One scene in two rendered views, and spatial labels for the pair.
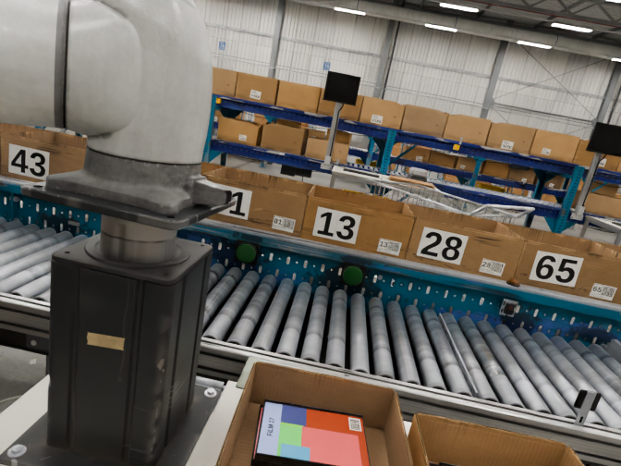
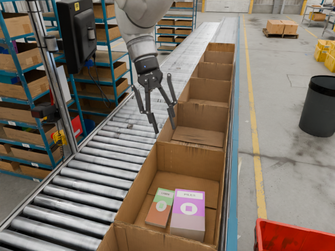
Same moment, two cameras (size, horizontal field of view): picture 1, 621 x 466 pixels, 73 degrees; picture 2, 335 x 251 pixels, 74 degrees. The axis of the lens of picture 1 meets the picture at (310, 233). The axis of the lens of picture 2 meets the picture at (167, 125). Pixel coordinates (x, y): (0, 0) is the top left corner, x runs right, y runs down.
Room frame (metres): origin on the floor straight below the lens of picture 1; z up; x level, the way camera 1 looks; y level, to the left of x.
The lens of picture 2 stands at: (1.74, 0.08, 1.61)
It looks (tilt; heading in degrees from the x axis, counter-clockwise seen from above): 32 degrees down; 103
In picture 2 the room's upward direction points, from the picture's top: straight up
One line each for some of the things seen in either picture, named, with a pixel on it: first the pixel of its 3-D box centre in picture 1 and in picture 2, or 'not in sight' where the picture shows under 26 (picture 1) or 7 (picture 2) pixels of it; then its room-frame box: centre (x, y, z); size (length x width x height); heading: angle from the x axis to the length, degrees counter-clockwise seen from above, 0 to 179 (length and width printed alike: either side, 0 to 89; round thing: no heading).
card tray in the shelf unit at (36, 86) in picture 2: not in sight; (20, 81); (0.32, 1.39, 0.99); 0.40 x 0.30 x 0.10; 174
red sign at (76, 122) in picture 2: not in sight; (73, 130); (0.93, 1.07, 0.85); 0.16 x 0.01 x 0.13; 87
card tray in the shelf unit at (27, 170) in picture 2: not in sight; (50, 161); (0.32, 1.40, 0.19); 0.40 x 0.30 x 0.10; 178
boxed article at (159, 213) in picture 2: not in sight; (161, 206); (1.60, 0.62, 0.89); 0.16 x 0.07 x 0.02; 87
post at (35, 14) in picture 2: not in sight; (58, 97); (0.95, 1.00, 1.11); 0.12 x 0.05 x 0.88; 87
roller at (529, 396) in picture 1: (506, 363); not in sight; (1.15, -0.66, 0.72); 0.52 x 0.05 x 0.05; 177
